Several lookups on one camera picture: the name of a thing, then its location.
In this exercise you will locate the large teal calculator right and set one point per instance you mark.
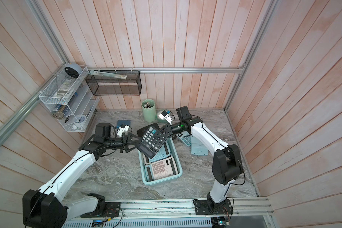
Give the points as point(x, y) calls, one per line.
point(186, 139)

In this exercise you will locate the black calculator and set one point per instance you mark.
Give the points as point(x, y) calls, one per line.
point(151, 143)

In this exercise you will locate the white wire shelf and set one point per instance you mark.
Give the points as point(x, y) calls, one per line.
point(65, 97)

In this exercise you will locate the mint green storage box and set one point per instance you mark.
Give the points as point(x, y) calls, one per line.
point(144, 161)

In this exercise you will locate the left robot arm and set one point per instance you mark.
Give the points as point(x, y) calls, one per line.
point(44, 208)

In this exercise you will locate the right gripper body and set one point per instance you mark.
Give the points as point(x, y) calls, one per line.
point(177, 128)

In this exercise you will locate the teal calculator face down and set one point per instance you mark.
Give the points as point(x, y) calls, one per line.
point(198, 148)

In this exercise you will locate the black calculator face down large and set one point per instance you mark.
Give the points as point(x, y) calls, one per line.
point(143, 130)

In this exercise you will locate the aluminium front rail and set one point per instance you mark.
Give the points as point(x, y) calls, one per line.
point(249, 206)

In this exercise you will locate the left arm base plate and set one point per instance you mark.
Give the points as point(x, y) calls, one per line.
point(111, 209)

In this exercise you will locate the black wire basket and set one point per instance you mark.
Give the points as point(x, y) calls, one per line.
point(106, 86)

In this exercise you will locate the ruler on basket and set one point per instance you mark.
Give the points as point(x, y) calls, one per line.
point(106, 74)

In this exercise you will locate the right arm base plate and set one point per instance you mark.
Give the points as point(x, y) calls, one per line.
point(208, 207)

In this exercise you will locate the green pen cup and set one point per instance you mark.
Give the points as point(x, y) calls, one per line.
point(149, 110)

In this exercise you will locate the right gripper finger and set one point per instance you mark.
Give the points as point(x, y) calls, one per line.
point(166, 133)
point(165, 128)

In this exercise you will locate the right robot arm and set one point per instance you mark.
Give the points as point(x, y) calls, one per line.
point(226, 166)

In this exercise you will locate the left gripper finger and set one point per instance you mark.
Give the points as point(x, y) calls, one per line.
point(133, 139)
point(129, 146)

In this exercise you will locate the grey round speaker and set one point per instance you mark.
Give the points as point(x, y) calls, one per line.
point(73, 70)

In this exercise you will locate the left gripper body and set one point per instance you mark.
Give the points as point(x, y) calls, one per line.
point(119, 144)

